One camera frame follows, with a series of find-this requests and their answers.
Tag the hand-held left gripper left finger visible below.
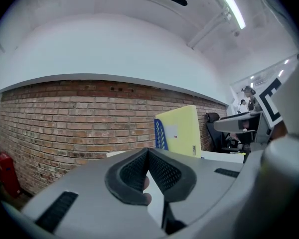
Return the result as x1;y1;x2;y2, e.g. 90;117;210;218
21;147;169;239

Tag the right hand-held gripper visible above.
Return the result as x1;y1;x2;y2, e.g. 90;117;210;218
213;55;299;144

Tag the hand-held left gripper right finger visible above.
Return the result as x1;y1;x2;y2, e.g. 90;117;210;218
148;147;244;235

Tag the yellow folder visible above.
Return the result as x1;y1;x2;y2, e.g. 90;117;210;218
154;105;202;158

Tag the blue mesh file holder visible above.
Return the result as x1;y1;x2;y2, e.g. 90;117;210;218
154;119;169;151

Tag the person's left hand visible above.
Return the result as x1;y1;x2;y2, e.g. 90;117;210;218
142;176;153;206

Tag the black office chair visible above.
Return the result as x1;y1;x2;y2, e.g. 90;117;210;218
205;112;227;152

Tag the red fire extinguisher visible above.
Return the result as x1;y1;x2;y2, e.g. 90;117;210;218
0;145;22;198

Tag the white ceiling pipe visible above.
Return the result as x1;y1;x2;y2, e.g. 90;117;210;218
187;7;233;49

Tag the long ceiling tube light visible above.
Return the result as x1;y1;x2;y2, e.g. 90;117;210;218
216;0;247;30

